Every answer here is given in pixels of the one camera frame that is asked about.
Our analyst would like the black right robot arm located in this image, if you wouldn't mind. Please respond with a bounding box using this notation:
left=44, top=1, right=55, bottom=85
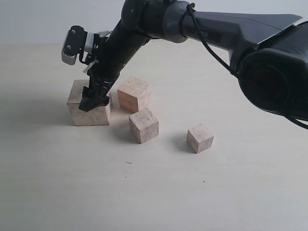
left=79, top=0, right=308, bottom=122

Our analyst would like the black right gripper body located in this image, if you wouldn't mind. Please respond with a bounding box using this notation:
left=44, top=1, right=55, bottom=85
left=83, top=36, right=135, bottom=98

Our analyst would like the smallest wooden cube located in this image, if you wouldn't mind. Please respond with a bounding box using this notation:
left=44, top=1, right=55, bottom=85
left=186, top=124, right=214, bottom=154

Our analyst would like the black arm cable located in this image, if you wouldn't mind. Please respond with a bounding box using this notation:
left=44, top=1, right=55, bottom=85
left=180, top=2, right=308, bottom=129

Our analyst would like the second largest wooden cube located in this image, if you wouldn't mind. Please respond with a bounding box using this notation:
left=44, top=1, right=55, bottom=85
left=117, top=77, right=151, bottom=113

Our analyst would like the third largest wooden cube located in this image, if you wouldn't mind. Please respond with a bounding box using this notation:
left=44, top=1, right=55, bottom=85
left=128, top=108, right=159, bottom=144

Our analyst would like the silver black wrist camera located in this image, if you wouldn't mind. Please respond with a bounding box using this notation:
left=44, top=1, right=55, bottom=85
left=61, top=25, right=94, bottom=65

